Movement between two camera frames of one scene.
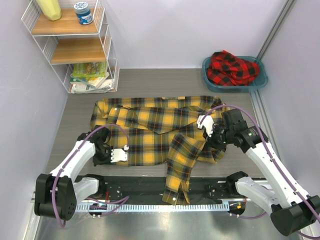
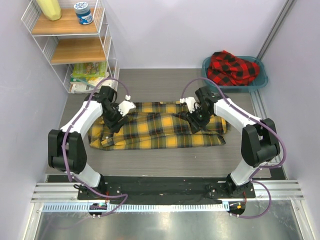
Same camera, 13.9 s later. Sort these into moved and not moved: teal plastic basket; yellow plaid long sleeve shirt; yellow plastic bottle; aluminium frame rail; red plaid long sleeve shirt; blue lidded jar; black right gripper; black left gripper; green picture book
Moved: black right gripper; yellow plaid long sleeve shirt; black left gripper
Not moved: red plaid long sleeve shirt; yellow plastic bottle; teal plastic basket; green picture book; blue lidded jar; aluminium frame rail
